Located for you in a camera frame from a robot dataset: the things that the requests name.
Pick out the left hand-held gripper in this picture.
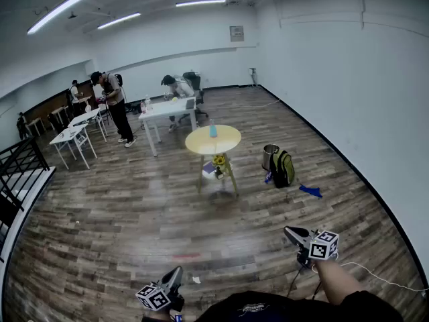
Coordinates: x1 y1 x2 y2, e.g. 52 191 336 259
135 266 185 313

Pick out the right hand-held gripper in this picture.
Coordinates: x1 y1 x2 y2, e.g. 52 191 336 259
284 225 340 270

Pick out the person's right forearm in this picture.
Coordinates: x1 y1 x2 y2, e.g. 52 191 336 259
314 258 365 307

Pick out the person's left forearm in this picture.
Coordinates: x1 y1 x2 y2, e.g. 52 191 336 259
143 309 174 322

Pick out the blue cloth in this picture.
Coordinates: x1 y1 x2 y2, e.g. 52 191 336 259
299 184 323 199

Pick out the green black backpack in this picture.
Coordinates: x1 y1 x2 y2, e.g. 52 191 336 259
269 148 296 189

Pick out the person's black shirt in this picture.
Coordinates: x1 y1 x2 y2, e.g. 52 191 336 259
194 290 405 322

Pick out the metal trash bin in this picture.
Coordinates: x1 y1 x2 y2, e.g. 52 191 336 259
262 144 281 171

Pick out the round yellow wooden table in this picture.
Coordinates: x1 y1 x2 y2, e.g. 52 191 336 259
184 124 242 197

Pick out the white rectangular table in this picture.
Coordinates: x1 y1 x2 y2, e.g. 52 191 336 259
138 96 198 157

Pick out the small white desk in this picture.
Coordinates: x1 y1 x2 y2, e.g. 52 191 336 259
49 123 98 170
68 107 109 144

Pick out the black metal railing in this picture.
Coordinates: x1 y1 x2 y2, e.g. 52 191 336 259
0 136 51 264

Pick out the black office chair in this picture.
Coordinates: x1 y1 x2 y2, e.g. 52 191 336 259
182 71 209 119

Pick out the long ceiling light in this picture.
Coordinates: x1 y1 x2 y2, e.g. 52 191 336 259
27 0 90 35
97 11 141 30
175 0 227 7

